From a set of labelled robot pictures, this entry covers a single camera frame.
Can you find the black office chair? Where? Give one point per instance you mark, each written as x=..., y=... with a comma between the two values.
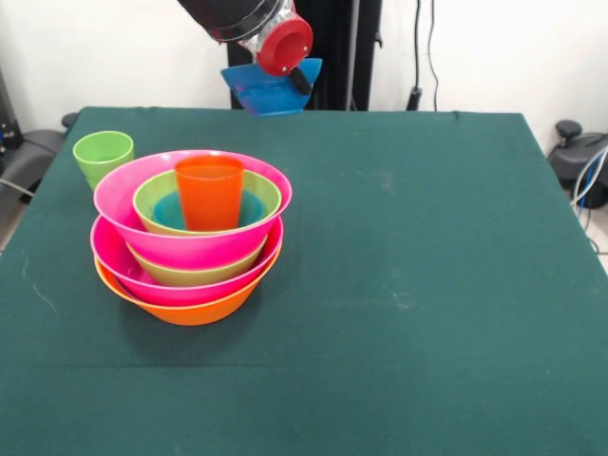
x=33, y=157
x=570, y=161

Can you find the red plastic cup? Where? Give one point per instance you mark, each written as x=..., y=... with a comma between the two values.
x=209, y=199

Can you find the green plastic bowl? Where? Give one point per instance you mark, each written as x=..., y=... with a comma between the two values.
x=147, y=199
x=199, y=275

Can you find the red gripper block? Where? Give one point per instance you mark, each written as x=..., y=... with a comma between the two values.
x=285, y=45

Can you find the green plastic cup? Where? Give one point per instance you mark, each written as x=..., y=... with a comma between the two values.
x=97, y=154

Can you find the dark green tablecloth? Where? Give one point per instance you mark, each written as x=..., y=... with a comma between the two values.
x=304, y=380

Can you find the pink plastic bowl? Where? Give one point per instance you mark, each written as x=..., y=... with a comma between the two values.
x=109, y=266
x=114, y=204

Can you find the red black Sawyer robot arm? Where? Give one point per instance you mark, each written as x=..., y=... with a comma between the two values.
x=237, y=16

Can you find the light blue plastic bowl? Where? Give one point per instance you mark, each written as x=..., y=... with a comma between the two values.
x=164, y=211

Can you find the orange plastic bowl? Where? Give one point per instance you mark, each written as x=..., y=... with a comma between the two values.
x=190, y=316

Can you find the dark blue plastic bowl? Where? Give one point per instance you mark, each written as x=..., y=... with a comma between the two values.
x=271, y=95

